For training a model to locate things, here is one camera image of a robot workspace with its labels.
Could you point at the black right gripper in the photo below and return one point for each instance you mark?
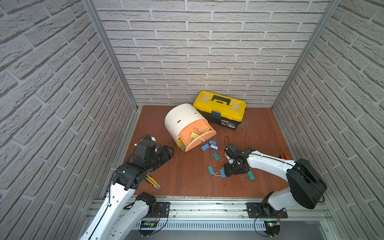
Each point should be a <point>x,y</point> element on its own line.
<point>228,171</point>

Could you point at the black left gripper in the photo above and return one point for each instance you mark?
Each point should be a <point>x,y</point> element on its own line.
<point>166,153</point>

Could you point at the orange top drawer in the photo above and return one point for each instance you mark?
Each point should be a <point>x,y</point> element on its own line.
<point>184,140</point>

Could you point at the round white drawer cabinet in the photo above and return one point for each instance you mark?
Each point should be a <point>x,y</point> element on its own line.
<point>183,120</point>

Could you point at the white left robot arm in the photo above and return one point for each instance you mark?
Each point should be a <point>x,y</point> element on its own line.
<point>109,224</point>

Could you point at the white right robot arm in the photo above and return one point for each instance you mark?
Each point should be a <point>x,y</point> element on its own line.
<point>306,186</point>

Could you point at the teal binder clip lower right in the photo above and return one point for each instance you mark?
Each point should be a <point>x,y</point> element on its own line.
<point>249,175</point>

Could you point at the teal binder clip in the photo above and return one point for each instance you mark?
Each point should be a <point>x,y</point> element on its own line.
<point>249,175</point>
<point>211,171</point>
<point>215,156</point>

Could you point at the blue binder clip lower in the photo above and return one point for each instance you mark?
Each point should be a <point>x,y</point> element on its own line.
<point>221,174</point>

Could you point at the teal binder clip upper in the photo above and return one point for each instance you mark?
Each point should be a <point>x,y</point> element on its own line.
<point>215,156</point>

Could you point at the teal binder clip left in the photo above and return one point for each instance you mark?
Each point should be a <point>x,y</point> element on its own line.
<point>211,171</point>

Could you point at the blue binder clip shiny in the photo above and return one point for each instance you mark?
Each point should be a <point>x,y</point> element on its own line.
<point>214,147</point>

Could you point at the blue binder clip left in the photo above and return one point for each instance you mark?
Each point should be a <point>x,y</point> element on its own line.
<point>205,147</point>

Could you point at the yellow utility knife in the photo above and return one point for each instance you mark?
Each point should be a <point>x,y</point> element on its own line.
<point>153,182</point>

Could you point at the yellow black toolbox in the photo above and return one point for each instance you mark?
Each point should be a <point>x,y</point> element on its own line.
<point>220,110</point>

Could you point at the left circuit board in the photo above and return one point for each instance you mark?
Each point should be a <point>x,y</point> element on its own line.
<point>147,228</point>

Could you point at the circuit board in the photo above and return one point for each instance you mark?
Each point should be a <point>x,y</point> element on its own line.
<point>147,228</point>
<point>272,228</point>

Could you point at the right circuit board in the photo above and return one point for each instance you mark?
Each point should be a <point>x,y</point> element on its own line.
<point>272,228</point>

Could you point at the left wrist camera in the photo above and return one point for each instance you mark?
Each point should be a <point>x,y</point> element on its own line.
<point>145,151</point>

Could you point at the orange handled pliers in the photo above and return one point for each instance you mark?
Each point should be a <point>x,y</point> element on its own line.
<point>285,156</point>

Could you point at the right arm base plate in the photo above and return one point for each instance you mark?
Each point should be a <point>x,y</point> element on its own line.
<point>261,211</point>

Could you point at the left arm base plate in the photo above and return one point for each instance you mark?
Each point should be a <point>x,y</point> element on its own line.
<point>159,208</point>

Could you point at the aluminium rail frame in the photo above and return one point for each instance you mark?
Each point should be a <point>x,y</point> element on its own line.
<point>226,214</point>

